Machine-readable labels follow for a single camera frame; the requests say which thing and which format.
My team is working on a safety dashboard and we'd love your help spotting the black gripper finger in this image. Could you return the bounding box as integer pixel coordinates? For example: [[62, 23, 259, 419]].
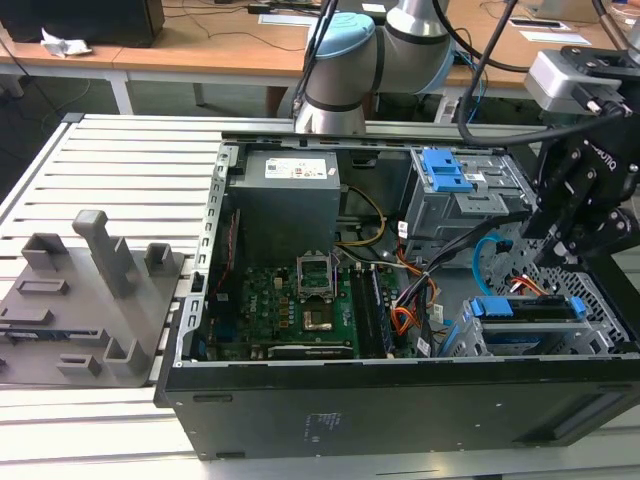
[[519, 133, 610, 242], [536, 206, 640, 267]]

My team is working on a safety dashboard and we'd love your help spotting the black sleeved disk wire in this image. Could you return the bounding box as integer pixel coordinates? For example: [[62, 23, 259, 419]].
[[394, 212, 532, 306]]

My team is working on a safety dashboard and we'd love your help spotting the blue disk wire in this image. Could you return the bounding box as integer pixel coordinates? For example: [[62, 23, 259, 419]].
[[472, 234, 517, 302]]

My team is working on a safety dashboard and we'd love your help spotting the hard disk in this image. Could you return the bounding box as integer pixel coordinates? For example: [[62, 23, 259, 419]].
[[464, 293, 587, 351]]

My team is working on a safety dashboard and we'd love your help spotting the metal disk bay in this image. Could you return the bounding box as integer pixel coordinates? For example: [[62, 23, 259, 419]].
[[439, 259, 632, 358]]

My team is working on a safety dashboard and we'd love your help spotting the black RAM slot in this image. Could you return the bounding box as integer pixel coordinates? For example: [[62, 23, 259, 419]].
[[349, 267, 377, 359]]

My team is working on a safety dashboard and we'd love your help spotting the grey metal drive cage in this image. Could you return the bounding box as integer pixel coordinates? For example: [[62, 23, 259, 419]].
[[402, 147, 544, 256]]

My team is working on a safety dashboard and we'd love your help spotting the blue plastic drive latch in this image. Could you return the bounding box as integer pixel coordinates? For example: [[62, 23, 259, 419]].
[[421, 148, 474, 194]]

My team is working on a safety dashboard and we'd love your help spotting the wooden desk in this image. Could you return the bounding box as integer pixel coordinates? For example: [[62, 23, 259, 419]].
[[0, 0, 314, 116], [444, 0, 640, 104]]

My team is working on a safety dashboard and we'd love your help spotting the white paper sheet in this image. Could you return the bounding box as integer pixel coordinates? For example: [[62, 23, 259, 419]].
[[518, 29, 592, 47], [258, 13, 309, 27]]

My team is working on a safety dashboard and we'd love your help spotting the RAM stick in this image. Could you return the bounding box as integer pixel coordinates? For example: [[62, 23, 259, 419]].
[[370, 267, 398, 358]]

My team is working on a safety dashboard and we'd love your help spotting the grey power supply unit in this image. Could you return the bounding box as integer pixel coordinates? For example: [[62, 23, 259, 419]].
[[225, 149, 342, 271]]

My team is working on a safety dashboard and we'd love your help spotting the black PC case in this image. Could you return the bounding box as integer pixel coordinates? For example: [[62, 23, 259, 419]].
[[152, 130, 640, 461]]

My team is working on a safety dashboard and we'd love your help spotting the black graphics card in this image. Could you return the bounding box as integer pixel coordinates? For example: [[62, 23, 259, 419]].
[[267, 342, 357, 360]]

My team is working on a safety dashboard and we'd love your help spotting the green motherboard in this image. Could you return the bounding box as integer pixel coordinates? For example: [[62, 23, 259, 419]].
[[207, 262, 431, 361]]

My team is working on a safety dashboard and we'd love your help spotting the grey parts rack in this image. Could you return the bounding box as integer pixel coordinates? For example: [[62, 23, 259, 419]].
[[0, 209, 187, 387]]

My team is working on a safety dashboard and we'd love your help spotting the black box on desk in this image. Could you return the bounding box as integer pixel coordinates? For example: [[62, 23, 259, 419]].
[[0, 0, 166, 49]]

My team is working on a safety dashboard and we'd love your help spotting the crumpled white paper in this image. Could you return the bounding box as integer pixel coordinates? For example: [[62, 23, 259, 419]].
[[40, 28, 94, 58]]

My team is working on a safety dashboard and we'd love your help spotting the black camera bracket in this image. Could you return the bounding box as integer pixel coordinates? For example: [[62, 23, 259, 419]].
[[559, 44, 640, 85]]

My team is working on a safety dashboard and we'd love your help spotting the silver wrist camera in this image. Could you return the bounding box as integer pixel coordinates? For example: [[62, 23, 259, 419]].
[[523, 48, 629, 118]]

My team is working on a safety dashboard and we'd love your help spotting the blue cable behind arm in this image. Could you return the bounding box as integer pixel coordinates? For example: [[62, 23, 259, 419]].
[[464, 74, 489, 124]]

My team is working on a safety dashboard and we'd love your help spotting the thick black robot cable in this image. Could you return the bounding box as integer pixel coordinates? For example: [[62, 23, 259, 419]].
[[453, 0, 551, 149]]

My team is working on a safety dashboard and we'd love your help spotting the black desk cable port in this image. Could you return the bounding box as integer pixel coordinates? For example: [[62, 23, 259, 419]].
[[504, 16, 570, 31]]

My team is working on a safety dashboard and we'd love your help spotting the yellow black wire bundle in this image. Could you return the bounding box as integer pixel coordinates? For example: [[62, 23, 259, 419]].
[[334, 185, 387, 248]]

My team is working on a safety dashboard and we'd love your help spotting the orange red wire bundle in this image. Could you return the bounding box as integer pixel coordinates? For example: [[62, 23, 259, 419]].
[[391, 304, 427, 337]]

